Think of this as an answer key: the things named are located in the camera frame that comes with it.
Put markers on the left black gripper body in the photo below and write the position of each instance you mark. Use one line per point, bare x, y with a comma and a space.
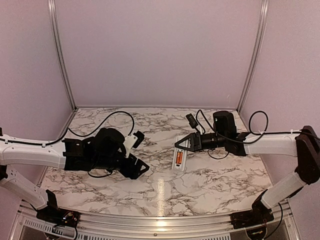
105, 162

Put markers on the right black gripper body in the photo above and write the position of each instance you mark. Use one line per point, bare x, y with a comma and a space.
213, 143

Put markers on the white remote control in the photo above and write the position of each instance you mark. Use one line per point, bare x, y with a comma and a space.
182, 166

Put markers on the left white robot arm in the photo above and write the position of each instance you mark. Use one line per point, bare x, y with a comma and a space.
67, 154

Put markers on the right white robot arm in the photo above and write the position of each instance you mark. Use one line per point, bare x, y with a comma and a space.
303, 144

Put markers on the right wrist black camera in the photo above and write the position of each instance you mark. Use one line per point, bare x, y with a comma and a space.
195, 124

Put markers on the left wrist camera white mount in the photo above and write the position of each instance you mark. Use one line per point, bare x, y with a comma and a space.
133, 141

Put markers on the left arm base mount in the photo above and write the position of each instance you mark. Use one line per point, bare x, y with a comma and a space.
56, 215

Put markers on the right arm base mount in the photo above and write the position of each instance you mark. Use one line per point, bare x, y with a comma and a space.
259, 214

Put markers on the front aluminium rail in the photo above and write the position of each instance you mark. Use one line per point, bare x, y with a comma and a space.
99, 226

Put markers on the right aluminium frame post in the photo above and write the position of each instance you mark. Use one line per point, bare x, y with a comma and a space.
261, 28

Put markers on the aluminium frame post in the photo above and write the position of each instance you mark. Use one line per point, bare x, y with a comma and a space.
59, 52
261, 28

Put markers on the left aluminium frame post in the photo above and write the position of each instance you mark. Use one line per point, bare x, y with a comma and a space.
59, 52

